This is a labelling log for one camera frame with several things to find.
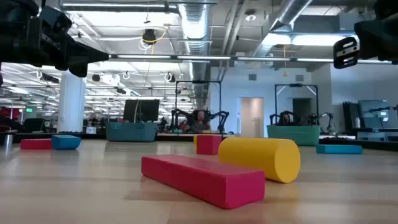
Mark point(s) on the person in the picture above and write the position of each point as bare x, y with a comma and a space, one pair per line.
200, 116
285, 118

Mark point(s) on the blue plastic bin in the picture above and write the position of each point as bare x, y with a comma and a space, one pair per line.
130, 132

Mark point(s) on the long red block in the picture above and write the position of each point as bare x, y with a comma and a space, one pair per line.
202, 183

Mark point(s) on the white bottle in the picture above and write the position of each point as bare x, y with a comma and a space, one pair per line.
357, 123

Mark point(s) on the black ceiling camera device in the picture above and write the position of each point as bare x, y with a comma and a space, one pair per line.
149, 35

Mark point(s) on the small white box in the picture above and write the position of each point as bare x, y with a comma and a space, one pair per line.
91, 130

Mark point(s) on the silver metal post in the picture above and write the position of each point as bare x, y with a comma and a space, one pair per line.
8, 143

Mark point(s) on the green plastic bin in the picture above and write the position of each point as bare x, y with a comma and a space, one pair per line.
293, 135

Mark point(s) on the black monitor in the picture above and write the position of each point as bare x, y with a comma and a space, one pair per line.
146, 110

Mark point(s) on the grey background robot arm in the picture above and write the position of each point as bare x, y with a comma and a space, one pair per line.
326, 115

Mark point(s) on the black aluminium table frame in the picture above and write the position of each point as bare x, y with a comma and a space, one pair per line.
93, 136

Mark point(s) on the silver ventilation duct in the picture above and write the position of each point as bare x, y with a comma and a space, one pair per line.
289, 12
196, 25

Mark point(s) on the pale door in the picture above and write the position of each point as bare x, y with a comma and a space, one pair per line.
252, 118

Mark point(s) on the black background robot arm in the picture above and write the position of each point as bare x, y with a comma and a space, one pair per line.
180, 113
222, 116

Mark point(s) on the small red block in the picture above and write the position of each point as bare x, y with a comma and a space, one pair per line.
35, 144

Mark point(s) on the rounded blue block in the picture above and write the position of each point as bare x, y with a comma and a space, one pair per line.
66, 142

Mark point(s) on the yellow cylinder block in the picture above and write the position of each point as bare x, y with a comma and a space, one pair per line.
255, 155

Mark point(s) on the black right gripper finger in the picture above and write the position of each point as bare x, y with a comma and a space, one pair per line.
346, 60

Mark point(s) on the grey background monitor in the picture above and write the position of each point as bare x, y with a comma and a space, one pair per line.
370, 109

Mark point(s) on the black overhead rig frame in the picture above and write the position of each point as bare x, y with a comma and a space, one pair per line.
199, 81
295, 85

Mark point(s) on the long ceiling light strip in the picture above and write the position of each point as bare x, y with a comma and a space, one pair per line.
202, 58

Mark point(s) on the red cube block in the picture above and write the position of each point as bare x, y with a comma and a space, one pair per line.
208, 144

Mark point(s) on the long yellow block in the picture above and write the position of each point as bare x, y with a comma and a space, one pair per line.
195, 140

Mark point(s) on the long blue block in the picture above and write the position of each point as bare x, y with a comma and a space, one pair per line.
339, 149

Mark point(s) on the white round pillar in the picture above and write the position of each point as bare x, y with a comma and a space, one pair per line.
71, 102

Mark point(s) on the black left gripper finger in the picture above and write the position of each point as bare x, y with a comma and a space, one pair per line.
79, 70
84, 56

